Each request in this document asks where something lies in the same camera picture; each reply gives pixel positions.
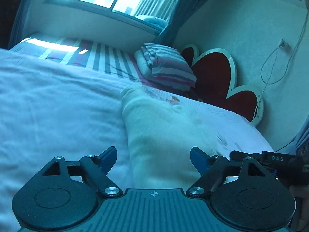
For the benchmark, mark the blue curtain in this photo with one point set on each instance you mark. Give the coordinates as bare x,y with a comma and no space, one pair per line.
182,11
20,23

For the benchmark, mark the person's right hand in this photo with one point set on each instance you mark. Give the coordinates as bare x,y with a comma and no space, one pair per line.
302,192

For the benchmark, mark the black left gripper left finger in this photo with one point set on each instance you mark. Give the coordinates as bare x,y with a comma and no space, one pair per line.
64,193

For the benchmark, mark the striped folded quilt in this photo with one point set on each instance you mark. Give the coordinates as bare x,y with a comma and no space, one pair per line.
168,67

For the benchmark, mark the right blue curtain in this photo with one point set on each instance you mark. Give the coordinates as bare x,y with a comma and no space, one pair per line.
182,11

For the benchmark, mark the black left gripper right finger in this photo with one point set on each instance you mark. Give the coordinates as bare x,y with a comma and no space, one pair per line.
243,195

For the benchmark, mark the cream knitted sweater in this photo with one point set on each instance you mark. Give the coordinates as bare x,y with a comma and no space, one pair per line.
160,137

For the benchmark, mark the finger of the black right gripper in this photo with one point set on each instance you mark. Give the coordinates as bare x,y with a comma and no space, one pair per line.
239,156

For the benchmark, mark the red heart-shaped headboard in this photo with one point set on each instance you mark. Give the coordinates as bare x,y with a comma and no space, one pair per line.
216,83

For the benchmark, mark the white pillow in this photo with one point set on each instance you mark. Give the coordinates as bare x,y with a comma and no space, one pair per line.
142,64

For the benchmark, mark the bedding on window sill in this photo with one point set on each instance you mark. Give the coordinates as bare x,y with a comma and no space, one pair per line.
153,21

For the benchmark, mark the wall power socket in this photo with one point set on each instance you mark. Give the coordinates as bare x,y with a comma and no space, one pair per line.
284,45

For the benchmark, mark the left blue curtain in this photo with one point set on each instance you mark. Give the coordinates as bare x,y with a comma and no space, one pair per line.
20,23

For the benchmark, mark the white floral blanket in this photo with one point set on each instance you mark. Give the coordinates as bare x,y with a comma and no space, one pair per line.
50,109

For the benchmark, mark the striped bed sheet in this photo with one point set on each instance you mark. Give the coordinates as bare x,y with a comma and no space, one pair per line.
81,53

